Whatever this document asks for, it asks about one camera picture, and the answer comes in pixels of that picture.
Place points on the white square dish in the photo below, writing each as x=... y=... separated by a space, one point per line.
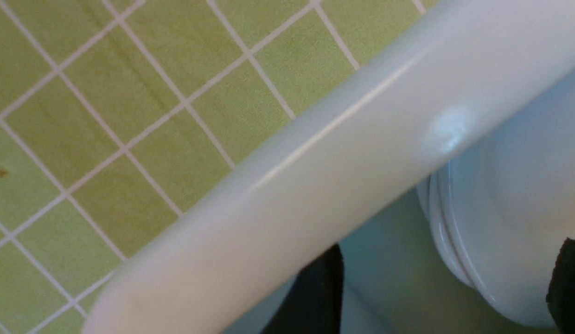
x=501 y=210

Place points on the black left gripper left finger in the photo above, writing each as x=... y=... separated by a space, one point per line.
x=314 y=303

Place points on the large white plastic tub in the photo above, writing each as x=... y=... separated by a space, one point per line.
x=456 y=74

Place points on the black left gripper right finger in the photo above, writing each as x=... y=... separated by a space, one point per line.
x=560 y=297

